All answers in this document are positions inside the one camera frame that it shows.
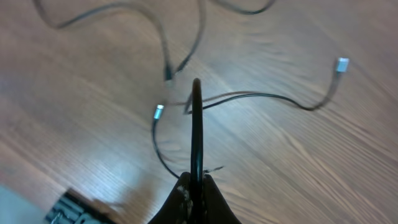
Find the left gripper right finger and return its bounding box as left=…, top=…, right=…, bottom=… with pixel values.
left=201, top=174, right=241, bottom=224

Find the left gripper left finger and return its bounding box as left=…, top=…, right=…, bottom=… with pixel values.
left=149, top=172, right=195, bottom=224

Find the black USB cable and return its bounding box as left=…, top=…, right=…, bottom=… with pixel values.
left=183, top=57, right=350, bottom=115

